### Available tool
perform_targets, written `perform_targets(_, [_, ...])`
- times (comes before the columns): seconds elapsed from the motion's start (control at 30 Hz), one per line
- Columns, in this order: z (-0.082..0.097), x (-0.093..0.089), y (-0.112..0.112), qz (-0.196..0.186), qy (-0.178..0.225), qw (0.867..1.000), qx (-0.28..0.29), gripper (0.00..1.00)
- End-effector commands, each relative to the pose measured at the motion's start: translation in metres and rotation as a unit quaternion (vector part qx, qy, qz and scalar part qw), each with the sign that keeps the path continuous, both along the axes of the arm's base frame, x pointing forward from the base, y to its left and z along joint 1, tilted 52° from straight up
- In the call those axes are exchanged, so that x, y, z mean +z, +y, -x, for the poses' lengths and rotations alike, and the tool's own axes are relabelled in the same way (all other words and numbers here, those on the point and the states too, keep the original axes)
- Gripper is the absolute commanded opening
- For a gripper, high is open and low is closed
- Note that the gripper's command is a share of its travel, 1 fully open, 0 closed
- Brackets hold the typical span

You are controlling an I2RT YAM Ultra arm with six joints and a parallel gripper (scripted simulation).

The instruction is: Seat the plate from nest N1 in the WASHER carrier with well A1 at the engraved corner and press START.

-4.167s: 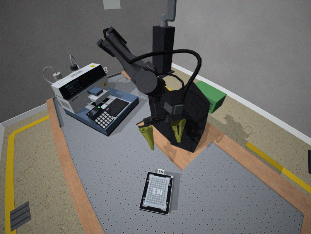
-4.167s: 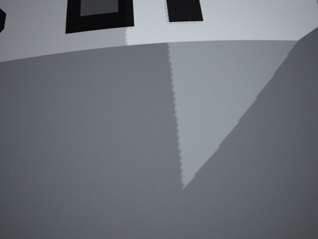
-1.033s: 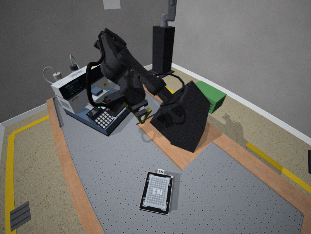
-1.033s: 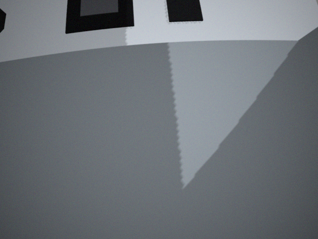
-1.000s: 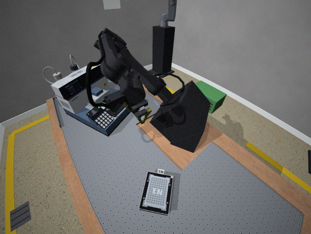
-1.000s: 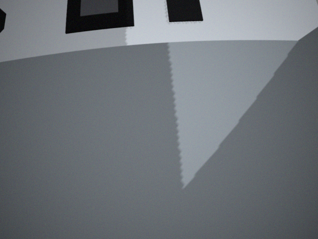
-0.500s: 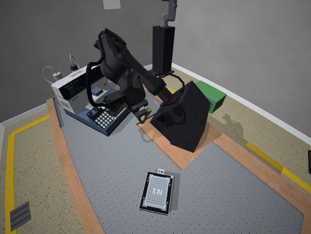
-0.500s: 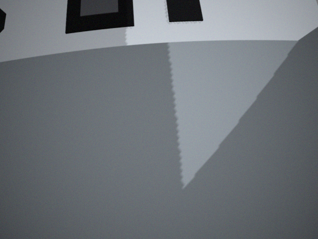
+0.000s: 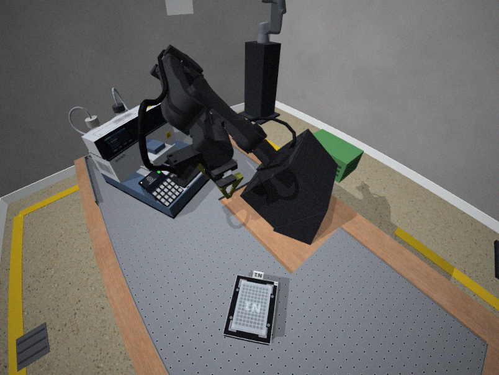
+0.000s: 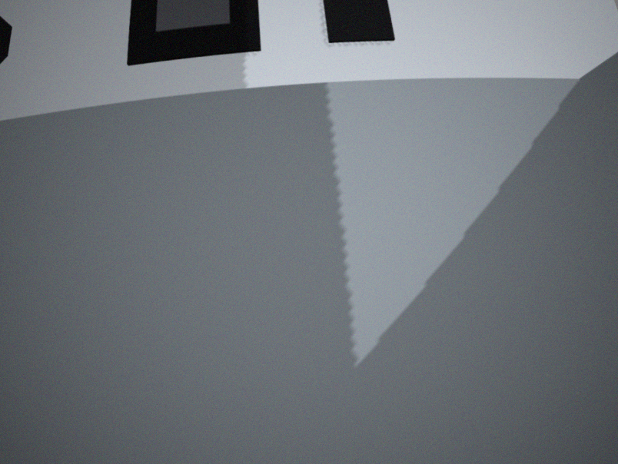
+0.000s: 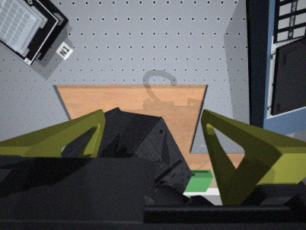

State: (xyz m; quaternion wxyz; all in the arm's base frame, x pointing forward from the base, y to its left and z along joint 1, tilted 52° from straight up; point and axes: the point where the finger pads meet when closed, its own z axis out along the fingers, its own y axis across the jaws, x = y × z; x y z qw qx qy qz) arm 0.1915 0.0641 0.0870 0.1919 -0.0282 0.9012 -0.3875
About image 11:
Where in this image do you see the white label with black n1 text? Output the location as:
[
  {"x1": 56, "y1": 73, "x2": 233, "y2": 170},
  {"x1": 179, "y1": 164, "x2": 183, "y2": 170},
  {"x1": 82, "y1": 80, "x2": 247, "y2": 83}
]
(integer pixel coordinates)
[{"x1": 56, "y1": 42, "x2": 73, "y2": 60}]

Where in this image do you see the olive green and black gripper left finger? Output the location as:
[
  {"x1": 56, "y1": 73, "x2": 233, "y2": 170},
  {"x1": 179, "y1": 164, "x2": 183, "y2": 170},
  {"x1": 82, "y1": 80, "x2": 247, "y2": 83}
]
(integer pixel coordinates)
[{"x1": 0, "y1": 109, "x2": 106, "y2": 158}]

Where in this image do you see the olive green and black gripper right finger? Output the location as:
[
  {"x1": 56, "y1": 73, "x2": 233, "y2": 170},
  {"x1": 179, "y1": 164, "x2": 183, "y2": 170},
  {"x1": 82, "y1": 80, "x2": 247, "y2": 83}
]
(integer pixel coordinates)
[{"x1": 201, "y1": 109, "x2": 306, "y2": 205}]

